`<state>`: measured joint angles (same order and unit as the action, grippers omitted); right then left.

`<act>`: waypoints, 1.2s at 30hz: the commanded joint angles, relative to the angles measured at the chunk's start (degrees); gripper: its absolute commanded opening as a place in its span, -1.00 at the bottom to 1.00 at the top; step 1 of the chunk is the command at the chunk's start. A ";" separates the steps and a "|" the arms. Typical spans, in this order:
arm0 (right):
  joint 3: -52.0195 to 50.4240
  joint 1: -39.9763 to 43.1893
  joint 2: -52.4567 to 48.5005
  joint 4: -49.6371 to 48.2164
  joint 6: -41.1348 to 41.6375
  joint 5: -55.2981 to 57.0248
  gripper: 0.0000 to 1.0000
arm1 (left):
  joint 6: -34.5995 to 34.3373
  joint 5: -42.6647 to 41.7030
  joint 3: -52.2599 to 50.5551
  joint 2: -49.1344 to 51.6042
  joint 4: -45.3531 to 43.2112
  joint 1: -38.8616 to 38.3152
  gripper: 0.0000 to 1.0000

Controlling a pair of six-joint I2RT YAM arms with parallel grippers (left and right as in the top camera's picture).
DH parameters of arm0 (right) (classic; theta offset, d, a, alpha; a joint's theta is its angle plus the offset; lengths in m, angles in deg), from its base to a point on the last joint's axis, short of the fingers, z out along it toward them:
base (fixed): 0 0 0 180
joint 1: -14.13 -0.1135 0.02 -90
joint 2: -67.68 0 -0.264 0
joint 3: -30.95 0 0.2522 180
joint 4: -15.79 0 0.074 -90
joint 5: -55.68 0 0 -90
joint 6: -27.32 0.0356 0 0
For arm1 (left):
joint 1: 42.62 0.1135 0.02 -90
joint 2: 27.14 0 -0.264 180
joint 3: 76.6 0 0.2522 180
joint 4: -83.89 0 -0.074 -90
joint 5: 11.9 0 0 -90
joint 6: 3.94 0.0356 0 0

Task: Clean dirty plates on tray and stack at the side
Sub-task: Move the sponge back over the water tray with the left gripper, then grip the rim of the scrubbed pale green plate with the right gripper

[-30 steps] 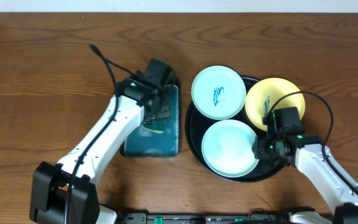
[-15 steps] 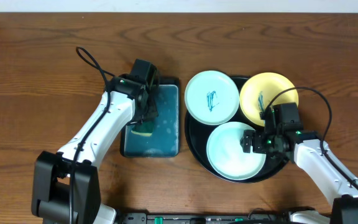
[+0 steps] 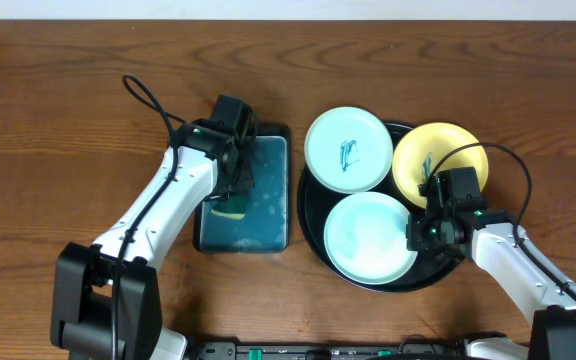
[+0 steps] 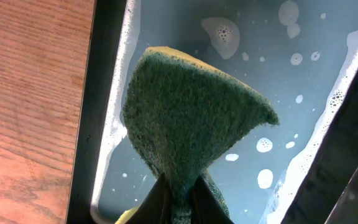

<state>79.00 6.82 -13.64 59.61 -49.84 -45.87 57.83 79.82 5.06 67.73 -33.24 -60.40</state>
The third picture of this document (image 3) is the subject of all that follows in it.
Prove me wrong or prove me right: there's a round black tray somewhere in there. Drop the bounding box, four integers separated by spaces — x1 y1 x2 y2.
297 119 462 294

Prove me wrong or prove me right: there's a yellow plate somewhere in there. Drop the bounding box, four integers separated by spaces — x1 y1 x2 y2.
392 122 489 209

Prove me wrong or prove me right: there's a left black cable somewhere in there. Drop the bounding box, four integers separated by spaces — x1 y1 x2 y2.
110 74 189 360

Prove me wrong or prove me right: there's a rectangular tray with soapy water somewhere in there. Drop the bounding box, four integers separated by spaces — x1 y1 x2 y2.
193 125 290 253

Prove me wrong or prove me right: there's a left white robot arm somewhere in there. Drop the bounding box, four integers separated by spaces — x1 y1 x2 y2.
50 119 258 359

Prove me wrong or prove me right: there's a black cable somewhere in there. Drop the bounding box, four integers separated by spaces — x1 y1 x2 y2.
110 74 189 360
420 142 576 346

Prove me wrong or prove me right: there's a green yellow sponge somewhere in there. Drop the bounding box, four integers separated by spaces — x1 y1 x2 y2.
211 195 248 220

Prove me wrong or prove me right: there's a mint plate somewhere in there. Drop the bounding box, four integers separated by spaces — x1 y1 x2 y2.
323 192 418 285
304 106 394 194

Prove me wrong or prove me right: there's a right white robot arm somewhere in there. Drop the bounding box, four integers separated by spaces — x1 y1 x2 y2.
406 210 576 359

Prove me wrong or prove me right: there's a right black cable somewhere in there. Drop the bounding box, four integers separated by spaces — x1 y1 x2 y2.
420 142 576 346

